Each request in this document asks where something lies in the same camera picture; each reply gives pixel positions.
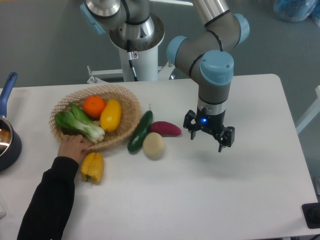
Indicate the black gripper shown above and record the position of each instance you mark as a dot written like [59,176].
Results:
[210,124]

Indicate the woven wicker basket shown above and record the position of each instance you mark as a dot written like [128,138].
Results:
[131,112]

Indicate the yellow mango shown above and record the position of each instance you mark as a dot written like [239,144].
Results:
[111,115]

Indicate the black sleeved forearm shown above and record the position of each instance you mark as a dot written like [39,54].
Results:
[52,202]

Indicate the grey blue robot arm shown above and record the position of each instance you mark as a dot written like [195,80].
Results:
[137,33]

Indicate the person's hand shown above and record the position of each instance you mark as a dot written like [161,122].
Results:
[74,147]

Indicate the purple sweet potato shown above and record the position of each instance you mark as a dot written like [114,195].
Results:
[165,129]

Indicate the beige round potato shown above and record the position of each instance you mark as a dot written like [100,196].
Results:
[153,146]

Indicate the green cucumber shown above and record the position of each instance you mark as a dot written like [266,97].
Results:
[141,131]

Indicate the orange fruit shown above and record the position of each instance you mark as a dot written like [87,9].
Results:
[93,106]

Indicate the yellow bell pepper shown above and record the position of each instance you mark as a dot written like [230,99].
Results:
[92,168]

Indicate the black device at edge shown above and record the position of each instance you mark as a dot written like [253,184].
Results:
[311,212]

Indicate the green bok choy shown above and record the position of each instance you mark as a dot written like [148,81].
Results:
[76,121]

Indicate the blue plastic bag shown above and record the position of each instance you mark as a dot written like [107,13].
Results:
[294,11]

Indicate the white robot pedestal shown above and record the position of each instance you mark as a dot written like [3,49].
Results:
[135,66]

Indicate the white frame bar right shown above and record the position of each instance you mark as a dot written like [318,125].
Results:
[309,114]

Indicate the blue handled saucepan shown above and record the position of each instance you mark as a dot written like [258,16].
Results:
[10,141]

